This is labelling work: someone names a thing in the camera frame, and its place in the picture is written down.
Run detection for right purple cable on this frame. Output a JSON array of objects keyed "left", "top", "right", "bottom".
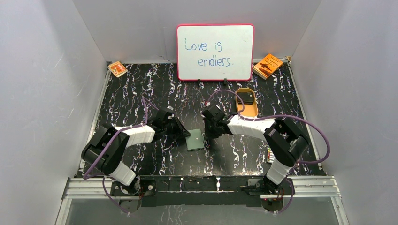
[{"left": 207, "top": 89, "right": 331, "bottom": 215}]

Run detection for small orange card box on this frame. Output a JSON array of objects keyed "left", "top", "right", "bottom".
[{"left": 108, "top": 61, "right": 127, "bottom": 77}]

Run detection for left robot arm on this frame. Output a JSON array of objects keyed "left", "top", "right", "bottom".
[{"left": 81, "top": 108, "right": 191, "bottom": 195}]

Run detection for black cards in tray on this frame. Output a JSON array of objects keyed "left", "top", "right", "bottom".
[{"left": 240, "top": 92, "right": 255, "bottom": 105}]

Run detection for pink framed whiteboard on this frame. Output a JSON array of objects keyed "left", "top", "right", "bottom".
[{"left": 176, "top": 24, "right": 255, "bottom": 81}]

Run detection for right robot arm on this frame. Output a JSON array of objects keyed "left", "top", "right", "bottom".
[{"left": 201, "top": 105, "right": 309, "bottom": 194}]

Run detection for orange book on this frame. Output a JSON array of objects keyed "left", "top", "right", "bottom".
[{"left": 252, "top": 54, "right": 283, "bottom": 80}]

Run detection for green card holder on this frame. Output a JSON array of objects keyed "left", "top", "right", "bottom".
[{"left": 185, "top": 129, "right": 205, "bottom": 151}]

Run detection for aluminium frame rail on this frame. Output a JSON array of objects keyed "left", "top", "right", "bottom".
[{"left": 56, "top": 175, "right": 348, "bottom": 225}]

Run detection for pack of coloured markers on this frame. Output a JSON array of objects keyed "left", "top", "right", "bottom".
[{"left": 266, "top": 149, "right": 275, "bottom": 164}]

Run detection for black base bar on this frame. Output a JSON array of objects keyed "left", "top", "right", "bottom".
[{"left": 110, "top": 175, "right": 296, "bottom": 210}]

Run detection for orange oval tray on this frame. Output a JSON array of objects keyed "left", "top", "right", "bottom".
[{"left": 235, "top": 88, "right": 259, "bottom": 118}]

